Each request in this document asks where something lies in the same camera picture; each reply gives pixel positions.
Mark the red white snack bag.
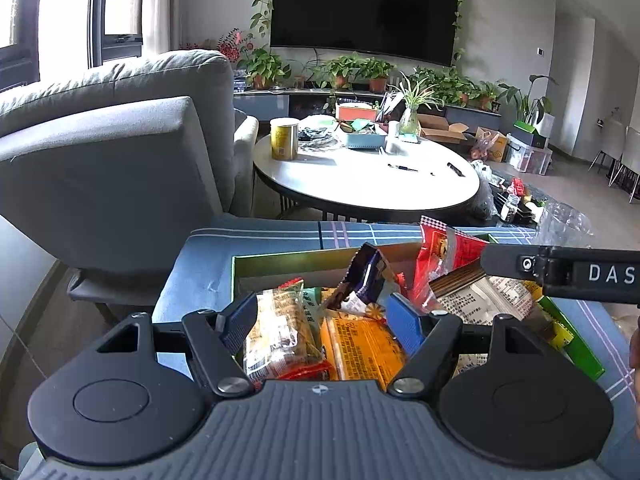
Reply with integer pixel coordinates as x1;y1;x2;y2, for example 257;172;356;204
409;217;544;325

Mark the clear plastic storage bin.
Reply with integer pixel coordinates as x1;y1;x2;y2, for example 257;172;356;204
504;134;552;176

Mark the brown cardboard box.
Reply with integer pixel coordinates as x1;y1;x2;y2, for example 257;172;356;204
418;114;469;144

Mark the clear pastry packet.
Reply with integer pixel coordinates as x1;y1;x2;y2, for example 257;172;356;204
243;278;333;385

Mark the black pen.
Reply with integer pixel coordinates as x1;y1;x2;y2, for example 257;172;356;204
387;164;419;172

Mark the orange snack packet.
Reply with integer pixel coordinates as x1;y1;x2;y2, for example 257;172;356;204
320;315;407;390

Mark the clear glass jar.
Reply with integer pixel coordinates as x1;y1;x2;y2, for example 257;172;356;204
533;200;594;248

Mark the white dining chair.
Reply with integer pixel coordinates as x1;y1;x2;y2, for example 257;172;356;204
589;117;640;203

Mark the tv console cabinet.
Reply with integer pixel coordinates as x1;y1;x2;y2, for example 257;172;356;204
233;89;502;131

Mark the purple snack packet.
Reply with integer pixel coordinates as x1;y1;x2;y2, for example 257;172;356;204
321;243;402;322

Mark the round white coffee table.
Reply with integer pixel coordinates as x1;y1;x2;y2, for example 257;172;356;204
253;138;480;222

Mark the yellow tin can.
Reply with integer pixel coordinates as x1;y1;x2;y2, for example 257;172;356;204
270;117;299;162

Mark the potted green plant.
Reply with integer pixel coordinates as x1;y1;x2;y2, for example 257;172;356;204
238;48;291;90

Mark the green white cardboard box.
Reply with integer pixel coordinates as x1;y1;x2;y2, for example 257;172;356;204
232;243;605;380

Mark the blue striped tablecloth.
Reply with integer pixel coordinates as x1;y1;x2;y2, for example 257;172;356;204
150;211;640;441

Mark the blue snack tray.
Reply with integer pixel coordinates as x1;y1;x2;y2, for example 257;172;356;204
336;118;386;150

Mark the person's right hand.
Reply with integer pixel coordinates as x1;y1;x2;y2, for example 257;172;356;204
629;328;640;370

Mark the black wall television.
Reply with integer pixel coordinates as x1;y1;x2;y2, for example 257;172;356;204
270;0;459;66

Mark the red flower plant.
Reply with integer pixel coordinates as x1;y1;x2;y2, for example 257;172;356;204
216;28;254;64

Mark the grey sofa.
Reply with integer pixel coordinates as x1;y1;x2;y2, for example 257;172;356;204
1;50;258;310

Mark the spider plant in glass vase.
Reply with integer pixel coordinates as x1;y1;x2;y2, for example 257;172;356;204
392;72;445;143

